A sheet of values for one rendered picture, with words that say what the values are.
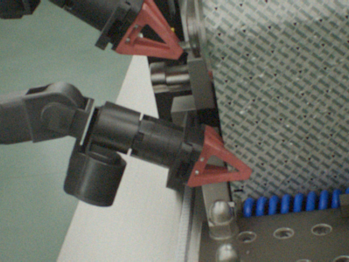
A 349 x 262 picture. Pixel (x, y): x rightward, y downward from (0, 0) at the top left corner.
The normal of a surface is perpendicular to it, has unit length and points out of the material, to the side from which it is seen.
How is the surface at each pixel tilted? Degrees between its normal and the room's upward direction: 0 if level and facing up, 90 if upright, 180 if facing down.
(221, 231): 90
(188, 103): 0
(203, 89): 90
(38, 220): 0
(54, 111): 80
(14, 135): 83
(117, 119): 51
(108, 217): 0
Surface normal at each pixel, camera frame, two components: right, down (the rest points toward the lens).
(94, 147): 0.33, -0.91
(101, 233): -0.17, -0.89
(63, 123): 0.04, 0.25
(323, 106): -0.08, 0.43
